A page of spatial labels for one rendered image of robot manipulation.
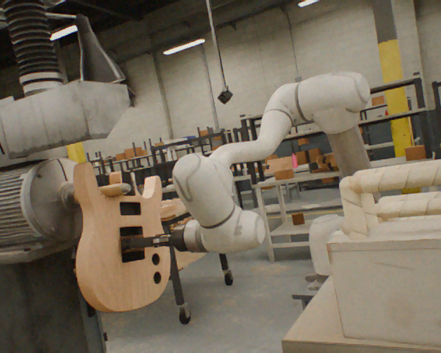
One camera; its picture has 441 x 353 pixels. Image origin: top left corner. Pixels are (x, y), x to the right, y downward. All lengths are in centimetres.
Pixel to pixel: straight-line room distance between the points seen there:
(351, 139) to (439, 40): 1064
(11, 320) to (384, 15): 727
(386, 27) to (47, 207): 711
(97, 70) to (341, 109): 73
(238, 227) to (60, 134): 50
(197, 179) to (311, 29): 1177
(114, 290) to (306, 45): 1168
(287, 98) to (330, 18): 1115
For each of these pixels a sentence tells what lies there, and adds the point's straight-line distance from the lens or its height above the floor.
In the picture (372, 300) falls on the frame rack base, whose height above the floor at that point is 100.
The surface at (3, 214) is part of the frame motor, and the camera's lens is 146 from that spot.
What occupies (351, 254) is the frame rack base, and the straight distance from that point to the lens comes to 80.
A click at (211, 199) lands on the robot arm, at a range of 98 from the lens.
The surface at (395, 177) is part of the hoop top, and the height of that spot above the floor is 120.
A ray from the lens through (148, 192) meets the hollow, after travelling 142.
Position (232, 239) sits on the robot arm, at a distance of 105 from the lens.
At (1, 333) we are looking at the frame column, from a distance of 163.
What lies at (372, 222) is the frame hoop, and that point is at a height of 111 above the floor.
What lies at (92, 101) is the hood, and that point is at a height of 148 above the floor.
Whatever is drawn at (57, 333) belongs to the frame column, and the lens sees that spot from 159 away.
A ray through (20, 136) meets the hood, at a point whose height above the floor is 144.
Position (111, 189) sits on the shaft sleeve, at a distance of 126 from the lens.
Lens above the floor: 129
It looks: 3 degrees down
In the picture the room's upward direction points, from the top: 11 degrees counter-clockwise
